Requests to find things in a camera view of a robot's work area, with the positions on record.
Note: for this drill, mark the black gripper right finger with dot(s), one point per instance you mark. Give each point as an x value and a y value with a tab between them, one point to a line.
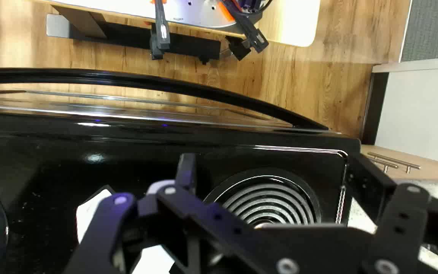
402	222

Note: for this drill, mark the black electric stove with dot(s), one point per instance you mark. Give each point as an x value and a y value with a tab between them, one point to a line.
128	146

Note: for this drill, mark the black metal base frame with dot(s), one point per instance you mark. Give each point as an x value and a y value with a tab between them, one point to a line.
117	35

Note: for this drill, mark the black orange bar clamp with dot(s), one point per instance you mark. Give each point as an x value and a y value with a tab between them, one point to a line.
158	30
250	32

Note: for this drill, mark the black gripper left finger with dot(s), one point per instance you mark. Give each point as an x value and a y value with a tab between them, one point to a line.
113	217

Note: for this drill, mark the white appliance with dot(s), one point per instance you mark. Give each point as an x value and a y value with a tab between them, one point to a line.
421	111

